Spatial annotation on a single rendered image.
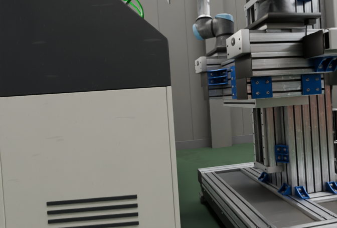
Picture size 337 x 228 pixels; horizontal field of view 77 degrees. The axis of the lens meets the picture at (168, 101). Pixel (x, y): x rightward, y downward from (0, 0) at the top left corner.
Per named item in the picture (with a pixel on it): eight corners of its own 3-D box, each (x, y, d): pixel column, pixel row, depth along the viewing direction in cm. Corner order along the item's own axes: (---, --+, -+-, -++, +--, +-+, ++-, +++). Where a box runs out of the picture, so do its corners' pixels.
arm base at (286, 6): (279, 28, 99) (278, 7, 98) (305, 15, 84) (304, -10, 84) (249, 29, 96) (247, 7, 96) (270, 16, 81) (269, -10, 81)
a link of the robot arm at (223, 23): (231, 31, 131) (230, 9, 130) (210, 35, 137) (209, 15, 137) (236, 35, 141) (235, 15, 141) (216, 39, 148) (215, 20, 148)
